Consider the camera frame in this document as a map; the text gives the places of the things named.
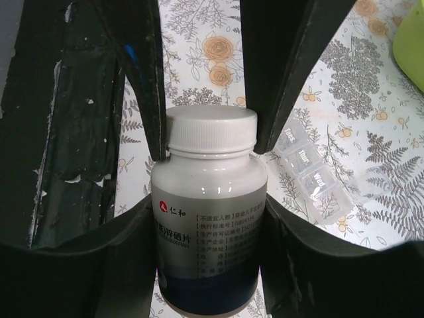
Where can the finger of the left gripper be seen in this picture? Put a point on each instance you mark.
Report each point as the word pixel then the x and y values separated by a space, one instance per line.
pixel 134 30
pixel 281 43

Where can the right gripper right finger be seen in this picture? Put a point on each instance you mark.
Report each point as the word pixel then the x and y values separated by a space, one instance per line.
pixel 306 272

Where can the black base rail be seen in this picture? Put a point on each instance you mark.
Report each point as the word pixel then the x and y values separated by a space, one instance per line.
pixel 61 116

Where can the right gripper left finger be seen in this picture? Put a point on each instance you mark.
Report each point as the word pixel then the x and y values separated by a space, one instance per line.
pixel 107 272

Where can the floral table mat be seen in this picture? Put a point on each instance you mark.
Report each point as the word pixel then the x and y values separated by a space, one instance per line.
pixel 358 108

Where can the white cap pill bottle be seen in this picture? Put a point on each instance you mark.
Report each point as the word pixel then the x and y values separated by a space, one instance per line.
pixel 208 200

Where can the green plastic tray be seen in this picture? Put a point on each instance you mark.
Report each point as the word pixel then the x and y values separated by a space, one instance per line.
pixel 408 45

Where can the clear pill organizer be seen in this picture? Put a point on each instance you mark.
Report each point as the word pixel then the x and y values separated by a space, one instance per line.
pixel 323 195

